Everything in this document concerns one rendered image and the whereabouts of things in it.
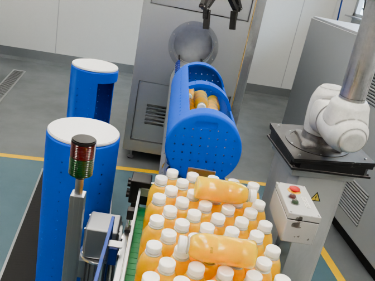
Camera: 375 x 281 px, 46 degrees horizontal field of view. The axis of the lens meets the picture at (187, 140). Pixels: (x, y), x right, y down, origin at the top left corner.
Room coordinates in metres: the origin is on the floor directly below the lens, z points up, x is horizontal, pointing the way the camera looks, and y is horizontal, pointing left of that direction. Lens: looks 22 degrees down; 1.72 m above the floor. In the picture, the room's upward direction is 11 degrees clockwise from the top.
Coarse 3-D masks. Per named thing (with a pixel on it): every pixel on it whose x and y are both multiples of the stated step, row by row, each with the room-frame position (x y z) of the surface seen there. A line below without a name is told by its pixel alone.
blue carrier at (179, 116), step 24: (192, 72) 2.38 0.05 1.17; (216, 72) 2.33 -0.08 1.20; (168, 120) 1.71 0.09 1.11; (192, 120) 1.51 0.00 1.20; (216, 120) 1.52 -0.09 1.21; (168, 144) 1.51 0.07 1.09; (192, 144) 1.52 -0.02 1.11; (216, 144) 1.52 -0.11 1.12; (240, 144) 1.53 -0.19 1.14; (216, 168) 1.52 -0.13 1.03
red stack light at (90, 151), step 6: (72, 144) 1.01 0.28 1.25; (96, 144) 1.04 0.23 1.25; (72, 150) 1.01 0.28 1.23; (78, 150) 1.00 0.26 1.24; (84, 150) 1.00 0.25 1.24; (90, 150) 1.01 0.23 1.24; (72, 156) 1.01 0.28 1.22; (78, 156) 1.00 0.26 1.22; (84, 156) 1.01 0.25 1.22; (90, 156) 1.02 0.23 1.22
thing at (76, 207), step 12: (72, 192) 1.03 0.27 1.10; (84, 192) 1.04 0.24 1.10; (72, 204) 1.01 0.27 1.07; (84, 204) 1.04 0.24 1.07; (72, 216) 1.02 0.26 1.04; (72, 228) 1.02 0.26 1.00; (72, 240) 1.02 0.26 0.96; (72, 252) 1.02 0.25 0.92; (72, 264) 1.02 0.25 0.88; (72, 276) 1.02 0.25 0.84
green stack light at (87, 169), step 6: (72, 162) 1.01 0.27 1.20; (78, 162) 1.00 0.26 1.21; (84, 162) 1.01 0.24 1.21; (90, 162) 1.02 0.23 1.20; (72, 168) 1.01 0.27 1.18; (78, 168) 1.00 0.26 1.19; (84, 168) 1.01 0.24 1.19; (90, 168) 1.02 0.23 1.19; (72, 174) 1.01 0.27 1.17; (78, 174) 1.00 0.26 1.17; (84, 174) 1.01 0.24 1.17; (90, 174) 1.02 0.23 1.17
